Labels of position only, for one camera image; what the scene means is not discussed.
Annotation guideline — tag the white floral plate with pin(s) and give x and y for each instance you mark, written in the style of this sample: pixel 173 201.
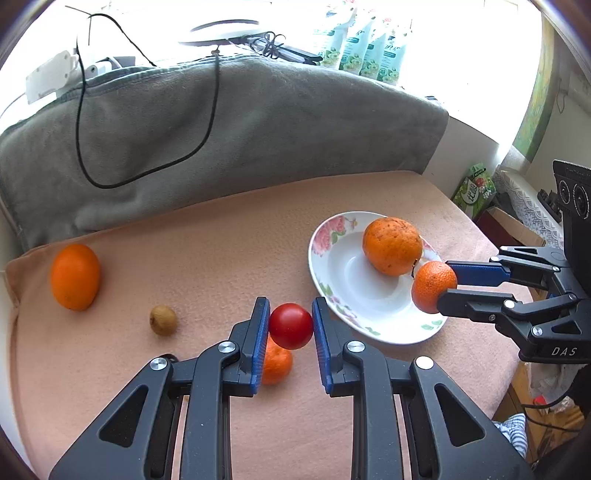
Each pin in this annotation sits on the white floral plate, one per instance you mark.
pixel 351 281

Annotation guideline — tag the white power strip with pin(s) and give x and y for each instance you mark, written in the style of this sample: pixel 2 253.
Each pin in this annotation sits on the white power strip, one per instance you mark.
pixel 51 74

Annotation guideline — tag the cardboard box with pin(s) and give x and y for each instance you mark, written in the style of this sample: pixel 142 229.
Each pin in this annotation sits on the cardboard box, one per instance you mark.
pixel 508 228

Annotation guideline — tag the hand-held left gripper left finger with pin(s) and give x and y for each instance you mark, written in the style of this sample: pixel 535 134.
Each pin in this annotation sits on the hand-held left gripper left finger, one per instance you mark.
pixel 261 341

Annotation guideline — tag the grey blanket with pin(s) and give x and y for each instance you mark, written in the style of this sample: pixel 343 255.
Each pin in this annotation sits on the grey blanket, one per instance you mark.
pixel 254 138

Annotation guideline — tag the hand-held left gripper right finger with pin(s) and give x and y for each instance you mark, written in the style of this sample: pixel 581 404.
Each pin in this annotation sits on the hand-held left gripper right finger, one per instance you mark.
pixel 322 341

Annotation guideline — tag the clear plastic bag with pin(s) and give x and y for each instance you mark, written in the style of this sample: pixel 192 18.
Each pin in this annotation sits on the clear plastic bag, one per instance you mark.
pixel 549 387

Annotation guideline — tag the blue striped cloth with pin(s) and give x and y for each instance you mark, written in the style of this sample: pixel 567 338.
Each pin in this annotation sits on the blue striped cloth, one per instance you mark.
pixel 512 434

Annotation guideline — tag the peach blanket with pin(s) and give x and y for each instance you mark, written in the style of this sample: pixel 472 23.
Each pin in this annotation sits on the peach blanket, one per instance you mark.
pixel 184 258

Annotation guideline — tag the green printed curtain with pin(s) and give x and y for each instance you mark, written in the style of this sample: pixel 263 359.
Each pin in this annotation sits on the green printed curtain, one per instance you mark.
pixel 540 92

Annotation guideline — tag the large rough spotted orange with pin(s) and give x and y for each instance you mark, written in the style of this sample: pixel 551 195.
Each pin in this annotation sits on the large rough spotted orange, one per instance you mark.
pixel 392 247

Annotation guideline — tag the white charger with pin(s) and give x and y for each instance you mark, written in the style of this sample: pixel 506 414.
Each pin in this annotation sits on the white charger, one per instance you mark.
pixel 106 64

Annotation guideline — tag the red tomato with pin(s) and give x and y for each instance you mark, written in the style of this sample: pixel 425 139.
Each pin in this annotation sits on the red tomato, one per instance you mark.
pixel 291 325

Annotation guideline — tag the large smooth orange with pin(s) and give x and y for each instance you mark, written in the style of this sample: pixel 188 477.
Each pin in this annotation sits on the large smooth orange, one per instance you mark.
pixel 75 277

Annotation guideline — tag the green carton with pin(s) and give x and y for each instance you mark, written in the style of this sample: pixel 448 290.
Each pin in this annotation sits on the green carton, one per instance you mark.
pixel 475 189

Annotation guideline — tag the small tangerine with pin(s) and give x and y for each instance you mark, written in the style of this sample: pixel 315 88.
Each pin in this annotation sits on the small tangerine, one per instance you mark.
pixel 278 368

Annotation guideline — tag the white patterned box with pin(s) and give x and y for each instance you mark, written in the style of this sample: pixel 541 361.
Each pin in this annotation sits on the white patterned box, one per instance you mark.
pixel 531 203

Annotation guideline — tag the small brown kiwi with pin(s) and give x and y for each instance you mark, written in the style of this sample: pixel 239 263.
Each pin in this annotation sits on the small brown kiwi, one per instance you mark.
pixel 163 320

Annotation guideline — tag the black folded tripod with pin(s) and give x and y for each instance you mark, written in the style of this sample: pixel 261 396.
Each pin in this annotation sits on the black folded tripod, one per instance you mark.
pixel 291 51

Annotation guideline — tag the small rough mandarin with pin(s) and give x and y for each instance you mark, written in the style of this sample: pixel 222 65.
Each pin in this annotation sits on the small rough mandarin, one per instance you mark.
pixel 431 286

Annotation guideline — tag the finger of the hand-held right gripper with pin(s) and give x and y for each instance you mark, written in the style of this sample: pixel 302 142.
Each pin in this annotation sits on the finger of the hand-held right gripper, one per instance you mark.
pixel 475 274
pixel 466 304

